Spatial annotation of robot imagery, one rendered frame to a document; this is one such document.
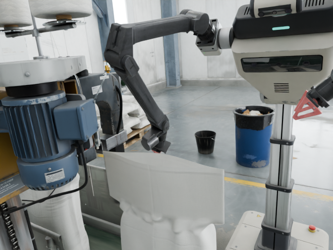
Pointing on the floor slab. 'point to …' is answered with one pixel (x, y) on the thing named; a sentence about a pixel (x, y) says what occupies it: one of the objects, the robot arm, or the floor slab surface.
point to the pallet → (136, 135)
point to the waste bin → (253, 136)
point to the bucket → (205, 141)
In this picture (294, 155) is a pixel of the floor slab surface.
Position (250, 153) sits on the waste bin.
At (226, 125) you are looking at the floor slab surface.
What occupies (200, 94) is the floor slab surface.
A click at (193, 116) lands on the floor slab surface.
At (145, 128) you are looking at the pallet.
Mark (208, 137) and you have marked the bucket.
